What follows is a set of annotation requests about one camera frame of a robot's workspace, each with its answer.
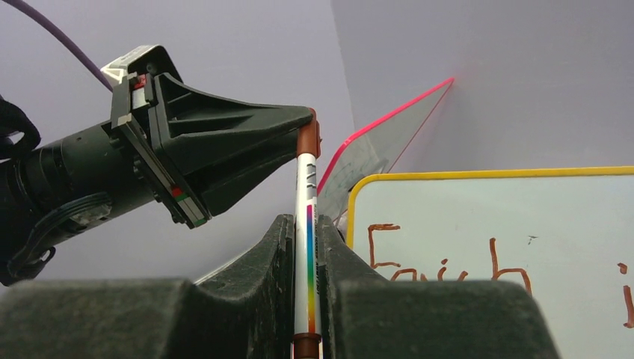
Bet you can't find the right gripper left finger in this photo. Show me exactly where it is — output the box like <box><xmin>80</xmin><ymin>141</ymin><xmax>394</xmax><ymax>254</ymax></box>
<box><xmin>1</xmin><ymin>215</ymin><xmax>294</xmax><ymax>358</ymax></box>

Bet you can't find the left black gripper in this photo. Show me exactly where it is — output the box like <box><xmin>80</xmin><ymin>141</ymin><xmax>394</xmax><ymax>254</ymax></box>
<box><xmin>111</xmin><ymin>71</ymin><xmax>313</xmax><ymax>229</ymax></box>

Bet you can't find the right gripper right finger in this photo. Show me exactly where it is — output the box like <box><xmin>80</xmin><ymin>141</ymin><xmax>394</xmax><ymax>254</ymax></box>
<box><xmin>316</xmin><ymin>216</ymin><xmax>559</xmax><ymax>358</ymax></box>

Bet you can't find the white dry erase marker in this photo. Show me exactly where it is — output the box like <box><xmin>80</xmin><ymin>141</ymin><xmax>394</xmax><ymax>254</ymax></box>
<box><xmin>292</xmin><ymin>153</ymin><xmax>321</xmax><ymax>358</ymax></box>

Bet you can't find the red marker cap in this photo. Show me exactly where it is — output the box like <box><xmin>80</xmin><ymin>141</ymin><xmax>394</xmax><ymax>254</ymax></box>
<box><xmin>296</xmin><ymin>108</ymin><xmax>321</xmax><ymax>159</ymax></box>

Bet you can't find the yellow framed whiteboard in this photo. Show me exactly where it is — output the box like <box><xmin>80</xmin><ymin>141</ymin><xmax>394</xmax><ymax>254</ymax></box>
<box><xmin>346</xmin><ymin>166</ymin><xmax>633</xmax><ymax>358</ymax></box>

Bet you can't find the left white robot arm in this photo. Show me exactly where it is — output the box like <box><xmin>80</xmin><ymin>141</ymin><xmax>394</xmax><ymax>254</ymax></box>
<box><xmin>1</xmin><ymin>73</ymin><xmax>315</xmax><ymax>286</ymax></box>

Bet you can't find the pink framed whiteboard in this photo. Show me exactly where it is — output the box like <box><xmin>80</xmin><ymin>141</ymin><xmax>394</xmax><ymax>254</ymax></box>
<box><xmin>317</xmin><ymin>78</ymin><xmax>454</xmax><ymax>220</ymax></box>

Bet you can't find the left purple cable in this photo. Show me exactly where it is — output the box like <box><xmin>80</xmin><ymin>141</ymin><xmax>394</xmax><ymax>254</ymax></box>
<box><xmin>14</xmin><ymin>0</ymin><xmax>115</xmax><ymax>93</ymax></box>

